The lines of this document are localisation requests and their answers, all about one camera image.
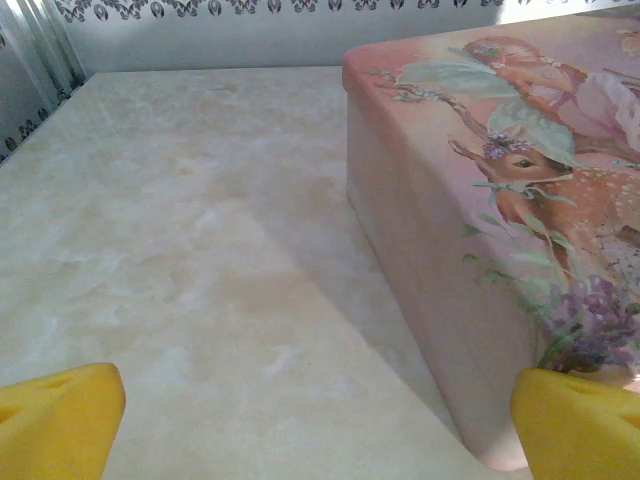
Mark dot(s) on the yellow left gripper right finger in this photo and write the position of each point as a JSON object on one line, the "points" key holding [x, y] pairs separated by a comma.
{"points": [[580, 435]]}

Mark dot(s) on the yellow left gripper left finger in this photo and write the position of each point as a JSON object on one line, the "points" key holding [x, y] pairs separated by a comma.
{"points": [[55, 425]]}

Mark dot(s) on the aluminium frame post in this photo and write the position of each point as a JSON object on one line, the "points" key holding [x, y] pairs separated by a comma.
{"points": [[47, 40]]}

